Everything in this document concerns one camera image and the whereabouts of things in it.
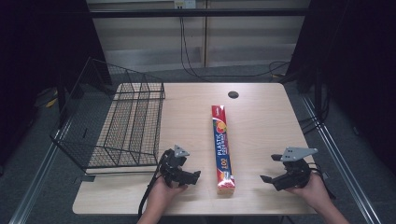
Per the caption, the metal floor rail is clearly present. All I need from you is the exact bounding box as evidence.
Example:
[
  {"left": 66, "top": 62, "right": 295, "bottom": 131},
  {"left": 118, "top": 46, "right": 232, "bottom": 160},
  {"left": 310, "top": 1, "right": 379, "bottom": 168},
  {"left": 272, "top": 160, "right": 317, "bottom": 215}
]
[
  {"left": 301, "top": 94, "right": 382, "bottom": 224},
  {"left": 8, "top": 119, "right": 71, "bottom": 224}
]

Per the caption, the long plastic wrap box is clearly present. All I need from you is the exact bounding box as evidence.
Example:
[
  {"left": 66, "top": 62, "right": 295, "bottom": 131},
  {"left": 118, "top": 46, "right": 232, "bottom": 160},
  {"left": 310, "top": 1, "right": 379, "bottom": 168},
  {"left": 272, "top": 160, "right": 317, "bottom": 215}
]
[{"left": 211, "top": 105, "right": 236, "bottom": 196}]

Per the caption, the yellow object on floor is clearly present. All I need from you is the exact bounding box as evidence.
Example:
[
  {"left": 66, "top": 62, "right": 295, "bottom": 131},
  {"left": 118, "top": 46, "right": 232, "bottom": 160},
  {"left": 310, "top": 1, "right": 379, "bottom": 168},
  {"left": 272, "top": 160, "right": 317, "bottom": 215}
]
[{"left": 45, "top": 96, "right": 60, "bottom": 109}]

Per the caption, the long black floor cable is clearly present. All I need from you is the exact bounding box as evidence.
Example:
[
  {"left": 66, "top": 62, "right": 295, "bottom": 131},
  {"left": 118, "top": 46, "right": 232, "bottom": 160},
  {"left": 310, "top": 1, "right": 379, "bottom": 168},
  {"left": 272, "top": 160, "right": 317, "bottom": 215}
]
[{"left": 178, "top": 16, "right": 291, "bottom": 79}]

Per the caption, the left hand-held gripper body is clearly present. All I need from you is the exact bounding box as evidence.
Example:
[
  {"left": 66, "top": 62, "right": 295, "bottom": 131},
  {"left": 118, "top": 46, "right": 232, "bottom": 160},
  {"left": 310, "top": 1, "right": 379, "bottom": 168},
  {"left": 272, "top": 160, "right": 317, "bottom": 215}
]
[{"left": 159, "top": 144, "right": 191, "bottom": 189}]

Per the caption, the bundle of black cables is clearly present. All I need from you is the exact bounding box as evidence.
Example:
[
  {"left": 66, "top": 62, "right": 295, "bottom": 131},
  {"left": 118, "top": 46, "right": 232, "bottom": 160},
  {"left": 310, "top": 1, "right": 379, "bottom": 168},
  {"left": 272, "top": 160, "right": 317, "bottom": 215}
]
[{"left": 298, "top": 90, "right": 332, "bottom": 135}]

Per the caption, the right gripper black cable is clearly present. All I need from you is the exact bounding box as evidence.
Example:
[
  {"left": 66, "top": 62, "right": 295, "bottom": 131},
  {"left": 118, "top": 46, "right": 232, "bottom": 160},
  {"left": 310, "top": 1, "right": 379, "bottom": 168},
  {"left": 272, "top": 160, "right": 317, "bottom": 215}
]
[{"left": 307, "top": 161, "right": 338, "bottom": 201}]

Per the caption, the black horizontal metal bar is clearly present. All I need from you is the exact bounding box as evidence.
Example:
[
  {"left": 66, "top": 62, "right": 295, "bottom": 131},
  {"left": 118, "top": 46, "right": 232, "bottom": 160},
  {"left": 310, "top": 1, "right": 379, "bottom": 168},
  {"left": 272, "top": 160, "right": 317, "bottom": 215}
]
[{"left": 89, "top": 7, "right": 311, "bottom": 19}]

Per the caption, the person's left hand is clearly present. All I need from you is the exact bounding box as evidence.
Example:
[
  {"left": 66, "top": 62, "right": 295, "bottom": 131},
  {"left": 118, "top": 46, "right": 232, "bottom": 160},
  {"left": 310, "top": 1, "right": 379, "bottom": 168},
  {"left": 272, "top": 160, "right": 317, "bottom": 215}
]
[{"left": 146, "top": 176, "right": 189, "bottom": 217}]

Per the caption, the dark curtain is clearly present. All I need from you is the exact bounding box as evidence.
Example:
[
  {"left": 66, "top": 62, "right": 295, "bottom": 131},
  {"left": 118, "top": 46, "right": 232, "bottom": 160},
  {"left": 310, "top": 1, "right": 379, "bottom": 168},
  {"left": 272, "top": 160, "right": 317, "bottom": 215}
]
[
  {"left": 0, "top": 0, "right": 112, "bottom": 175},
  {"left": 286, "top": 0, "right": 396, "bottom": 175}
]

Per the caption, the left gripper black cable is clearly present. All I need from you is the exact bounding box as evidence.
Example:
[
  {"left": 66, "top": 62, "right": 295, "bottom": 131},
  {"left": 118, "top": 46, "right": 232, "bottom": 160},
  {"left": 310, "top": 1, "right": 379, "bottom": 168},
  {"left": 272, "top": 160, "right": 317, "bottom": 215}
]
[{"left": 137, "top": 153, "right": 167, "bottom": 219}]

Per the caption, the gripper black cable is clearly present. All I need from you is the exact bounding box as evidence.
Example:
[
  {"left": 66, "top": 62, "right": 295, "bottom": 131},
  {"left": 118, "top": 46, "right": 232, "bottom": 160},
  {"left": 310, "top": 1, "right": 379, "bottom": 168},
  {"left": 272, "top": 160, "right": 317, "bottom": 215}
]
[
  {"left": 307, "top": 161, "right": 338, "bottom": 201},
  {"left": 137, "top": 153, "right": 167, "bottom": 219}
]

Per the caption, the black wire mesh basket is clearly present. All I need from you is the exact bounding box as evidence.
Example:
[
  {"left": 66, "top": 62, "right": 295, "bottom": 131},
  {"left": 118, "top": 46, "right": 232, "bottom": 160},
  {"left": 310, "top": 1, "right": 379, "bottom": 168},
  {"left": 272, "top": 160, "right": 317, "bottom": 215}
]
[{"left": 49, "top": 57, "right": 166, "bottom": 175}]

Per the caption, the white wall power outlet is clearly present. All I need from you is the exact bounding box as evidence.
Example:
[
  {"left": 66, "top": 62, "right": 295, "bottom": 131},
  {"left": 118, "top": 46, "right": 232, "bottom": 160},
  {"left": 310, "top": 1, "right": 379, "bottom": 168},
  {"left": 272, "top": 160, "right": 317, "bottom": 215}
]
[{"left": 174, "top": 0, "right": 197, "bottom": 9}]

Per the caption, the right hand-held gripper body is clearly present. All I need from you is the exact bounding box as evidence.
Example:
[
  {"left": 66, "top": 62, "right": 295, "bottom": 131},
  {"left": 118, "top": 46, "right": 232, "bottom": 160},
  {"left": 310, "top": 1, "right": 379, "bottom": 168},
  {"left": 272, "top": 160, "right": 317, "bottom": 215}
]
[{"left": 273, "top": 147, "right": 319, "bottom": 192}]

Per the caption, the person's right hand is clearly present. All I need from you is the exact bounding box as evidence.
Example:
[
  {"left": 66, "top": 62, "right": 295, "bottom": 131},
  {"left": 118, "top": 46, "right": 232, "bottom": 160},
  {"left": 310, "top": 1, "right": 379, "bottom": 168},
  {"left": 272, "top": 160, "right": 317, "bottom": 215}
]
[{"left": 285, "top": 171, "right": 332, "bottom": 213}]

